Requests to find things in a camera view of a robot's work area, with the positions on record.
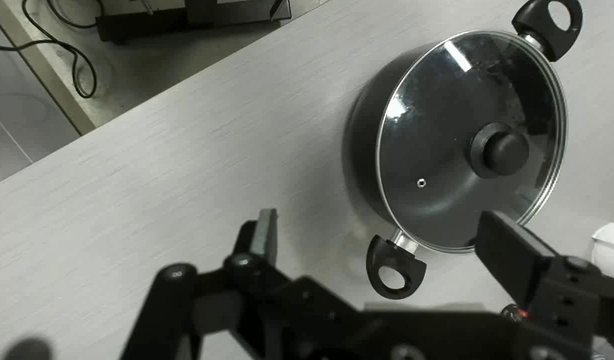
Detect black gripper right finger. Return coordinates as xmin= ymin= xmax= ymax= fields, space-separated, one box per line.
xmin=473 ymin=211 xmax=555 ymax=309

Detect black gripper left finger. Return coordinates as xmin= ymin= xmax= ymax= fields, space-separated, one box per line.
xmin=234 ymin=209 xmax=277 ymax=264

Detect glass lid with black knob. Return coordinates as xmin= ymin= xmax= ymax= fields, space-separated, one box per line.
xmin=376 ymin=33 xmax=565 ymax=252

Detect white object at right edge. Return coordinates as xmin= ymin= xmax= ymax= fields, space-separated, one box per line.
xmin=592 ymin=222 xmax=614 ymax=279

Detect black cooking pot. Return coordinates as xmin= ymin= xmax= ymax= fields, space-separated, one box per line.
xmin=348 ymin=0 xmax=584 ymax=301

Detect black equipment base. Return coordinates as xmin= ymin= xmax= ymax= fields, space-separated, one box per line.
xmin=96 ymin=0 xmax=291 ymax=43

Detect black cable on floor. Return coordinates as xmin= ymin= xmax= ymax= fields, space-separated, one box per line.
xmin=0 ymin=0 xmax=102 ymax=100

